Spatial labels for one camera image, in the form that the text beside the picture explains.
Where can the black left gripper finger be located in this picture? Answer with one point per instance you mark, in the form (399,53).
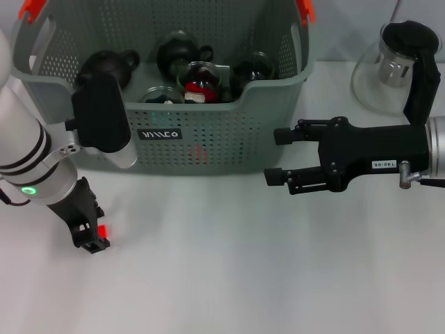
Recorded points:
(99,211)
(95,246)

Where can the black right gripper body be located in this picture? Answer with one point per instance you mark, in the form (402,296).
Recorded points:
(375,149)

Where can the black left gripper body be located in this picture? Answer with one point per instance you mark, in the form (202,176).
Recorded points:
(80,212)

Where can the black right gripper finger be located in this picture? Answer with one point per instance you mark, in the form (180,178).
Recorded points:
(299,134)
(302,181)

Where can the small red toy brick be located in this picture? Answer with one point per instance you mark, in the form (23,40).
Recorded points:
(103,230)

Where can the red sloped toy brick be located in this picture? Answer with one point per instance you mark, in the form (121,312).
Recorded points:
(198,153)

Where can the dark red long toy brick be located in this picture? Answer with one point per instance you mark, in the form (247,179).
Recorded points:
(201,87)

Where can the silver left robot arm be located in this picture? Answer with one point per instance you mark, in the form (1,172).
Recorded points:
(21,139)

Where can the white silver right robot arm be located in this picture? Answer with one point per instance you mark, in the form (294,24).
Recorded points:
(438,146)

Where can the grey perforated plastic storage bin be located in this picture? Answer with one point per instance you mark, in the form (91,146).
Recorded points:
(208,139)

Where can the dark clay teapot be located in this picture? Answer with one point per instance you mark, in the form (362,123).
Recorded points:
(111,62)

